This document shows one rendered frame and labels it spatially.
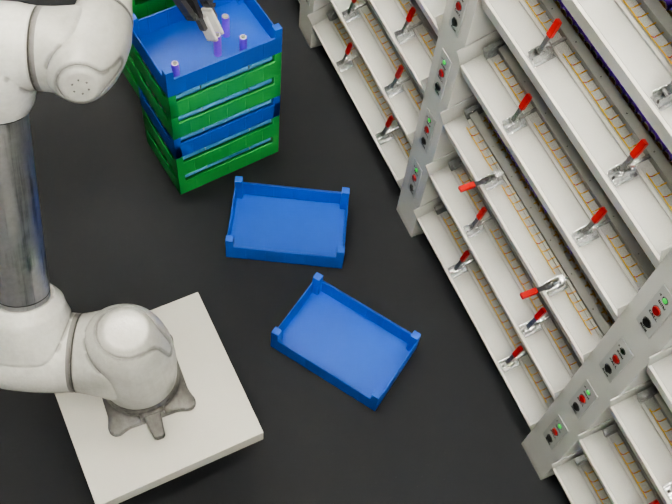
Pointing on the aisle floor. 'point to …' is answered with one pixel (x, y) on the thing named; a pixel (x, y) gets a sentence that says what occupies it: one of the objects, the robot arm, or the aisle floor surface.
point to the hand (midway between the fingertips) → (209, 24)
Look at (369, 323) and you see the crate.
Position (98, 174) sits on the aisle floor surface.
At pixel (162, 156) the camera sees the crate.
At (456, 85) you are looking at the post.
